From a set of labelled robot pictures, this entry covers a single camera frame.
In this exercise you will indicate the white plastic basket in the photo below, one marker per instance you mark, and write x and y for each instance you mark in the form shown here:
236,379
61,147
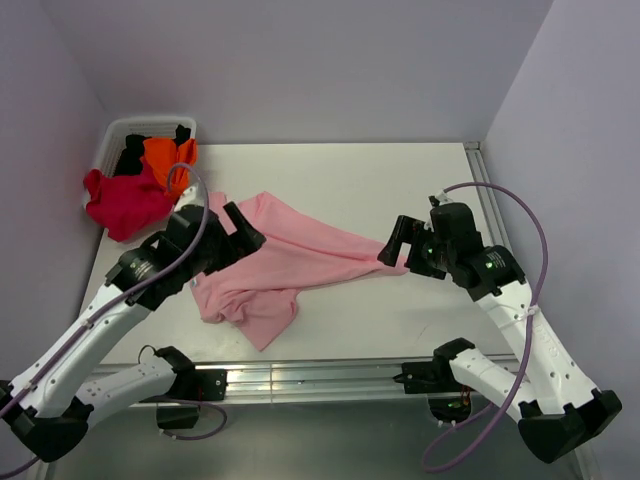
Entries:
114,141

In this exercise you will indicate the orange t-shirt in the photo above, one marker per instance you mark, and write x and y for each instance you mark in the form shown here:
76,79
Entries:
161,154

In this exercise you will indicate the aluminium front rail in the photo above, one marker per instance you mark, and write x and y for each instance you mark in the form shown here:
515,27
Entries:
271,382

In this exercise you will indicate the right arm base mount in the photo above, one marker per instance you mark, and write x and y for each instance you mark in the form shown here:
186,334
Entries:
448,400

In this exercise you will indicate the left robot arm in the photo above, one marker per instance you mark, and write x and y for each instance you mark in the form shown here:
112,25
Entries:
52,405

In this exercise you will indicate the pink t-shirt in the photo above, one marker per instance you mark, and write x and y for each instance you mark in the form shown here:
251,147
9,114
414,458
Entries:
258,294

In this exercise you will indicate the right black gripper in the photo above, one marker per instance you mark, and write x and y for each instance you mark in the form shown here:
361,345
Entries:
413,231

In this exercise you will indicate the aluminium rail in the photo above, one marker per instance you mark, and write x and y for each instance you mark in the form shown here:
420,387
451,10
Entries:
487,196
271,382

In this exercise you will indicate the red t-shirt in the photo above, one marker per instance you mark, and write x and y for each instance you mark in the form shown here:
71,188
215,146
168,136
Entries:
124,204

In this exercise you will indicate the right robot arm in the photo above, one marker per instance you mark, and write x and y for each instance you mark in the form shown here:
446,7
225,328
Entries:
558,407

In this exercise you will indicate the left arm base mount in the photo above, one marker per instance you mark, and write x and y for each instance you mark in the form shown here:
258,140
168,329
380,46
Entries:
200,385

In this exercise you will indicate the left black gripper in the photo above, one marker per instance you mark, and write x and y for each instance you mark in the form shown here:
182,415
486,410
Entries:
242,242

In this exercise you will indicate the black t-shirt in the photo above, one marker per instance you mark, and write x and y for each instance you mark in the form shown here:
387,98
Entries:
130,161

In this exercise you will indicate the aluminium right rail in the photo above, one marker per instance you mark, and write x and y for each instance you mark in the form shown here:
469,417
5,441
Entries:
487,196

